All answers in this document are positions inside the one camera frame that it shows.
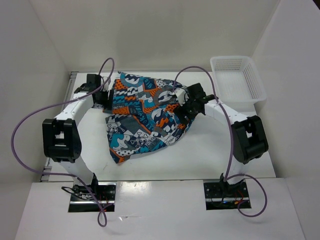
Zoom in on colourful patterned shorts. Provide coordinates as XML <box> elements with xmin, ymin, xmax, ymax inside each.
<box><xmin>105</xmin><ymin>71</ymin><xmax>193</xmax><ymax>164</ymax></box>

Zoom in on purple cable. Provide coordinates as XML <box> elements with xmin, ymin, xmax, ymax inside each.
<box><xmin>172</xmin><ymin>66</ymin><xmax>268</xmax><ymax>218</ymax></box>
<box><xmin>11</xmin><ymin>57</ymin><xmax>116</xmax><ymax>228</ymax></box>

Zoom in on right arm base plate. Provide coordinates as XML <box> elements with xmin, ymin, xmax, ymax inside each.
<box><xmin>203</xmin><ymin>180</ymin><xmax>251</xmax><ymax>210</ymax></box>

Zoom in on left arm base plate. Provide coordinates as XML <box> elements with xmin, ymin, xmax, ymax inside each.
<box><xmin>61</xmin><ymin>182</ymin><xmax>117</xmax><ymax>213</ymax></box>

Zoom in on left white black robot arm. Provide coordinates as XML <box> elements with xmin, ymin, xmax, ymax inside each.
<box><xmin>42</xmin><ymin>74</ymin><xmax>111</xmax><ymax>200</ymax></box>

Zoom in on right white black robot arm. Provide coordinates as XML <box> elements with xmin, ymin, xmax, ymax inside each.
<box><xmin>173</xmin><ymin>83</ymin><xmax>269</xmax><ymax>197</ymax></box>

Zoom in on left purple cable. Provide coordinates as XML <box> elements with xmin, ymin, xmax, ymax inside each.
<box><xmin>11</xmin><ymin>57</ymin><xmax>116</xmax><ymax>228</ymax></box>

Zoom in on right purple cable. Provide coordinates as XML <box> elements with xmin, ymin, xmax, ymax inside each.
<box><xmin>172</xmin><ymin>66</ymin><xmax>268</xmax><ymax>218</ymax></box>

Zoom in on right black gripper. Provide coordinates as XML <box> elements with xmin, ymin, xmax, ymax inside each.
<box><xmin>173</xmin><ymin>94</ymin><xmax>199</xmax><ymax>125</ymax></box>

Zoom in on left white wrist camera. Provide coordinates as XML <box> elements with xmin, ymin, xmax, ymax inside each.
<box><xmin>101</xmin><ymin>76</ymin><xmax>111</xmax><ymax>92</ymax></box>

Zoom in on white plastic mesh basket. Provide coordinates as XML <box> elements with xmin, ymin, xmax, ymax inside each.
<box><xmin>210</xmin><ymin>55</ymin><xmax>267</xmax><ymax>104</ymax></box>

